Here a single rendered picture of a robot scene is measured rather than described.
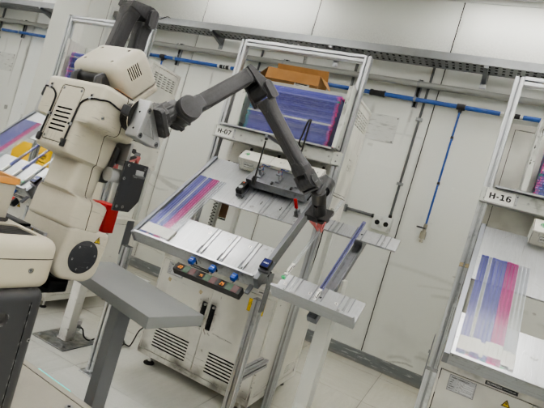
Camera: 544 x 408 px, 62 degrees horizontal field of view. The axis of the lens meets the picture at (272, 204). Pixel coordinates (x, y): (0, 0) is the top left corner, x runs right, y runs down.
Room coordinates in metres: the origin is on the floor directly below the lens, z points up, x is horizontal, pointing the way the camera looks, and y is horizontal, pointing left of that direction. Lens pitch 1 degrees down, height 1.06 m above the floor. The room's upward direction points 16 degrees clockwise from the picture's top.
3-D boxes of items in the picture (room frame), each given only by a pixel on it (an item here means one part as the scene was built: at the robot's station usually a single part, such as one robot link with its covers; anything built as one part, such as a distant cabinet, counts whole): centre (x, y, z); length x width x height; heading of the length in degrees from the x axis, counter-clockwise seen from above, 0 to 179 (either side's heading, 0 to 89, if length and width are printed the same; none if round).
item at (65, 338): (2.47, 0.88, 0.39); 0.24 x 0.24 x 0.78; 66
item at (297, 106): (2.47, 0.02, 1.52); 0.51 x 0.13 x 0.27; 66
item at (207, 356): (2.60, 0.03, 0.31); 0.70 x 0.65 x 0.62; 66
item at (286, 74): (2.78, 0.00, 1.82); 0.68 x 0.30 x 0.20; 66
